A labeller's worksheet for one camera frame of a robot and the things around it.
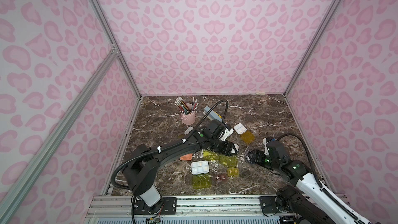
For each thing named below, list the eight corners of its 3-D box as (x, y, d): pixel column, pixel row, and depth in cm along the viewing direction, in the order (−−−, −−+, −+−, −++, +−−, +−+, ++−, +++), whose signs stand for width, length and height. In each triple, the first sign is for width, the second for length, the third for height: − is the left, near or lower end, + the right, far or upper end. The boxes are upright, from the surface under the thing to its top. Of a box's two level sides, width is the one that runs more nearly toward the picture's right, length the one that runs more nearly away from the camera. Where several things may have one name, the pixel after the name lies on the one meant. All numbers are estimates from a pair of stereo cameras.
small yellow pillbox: (227, 175, 84) (228, 174, 82) (227, 168, 87) (227, 167, 85) (238, 175, 84) (239, 174, 82) (237, 168, 87) (238, 167, 85)
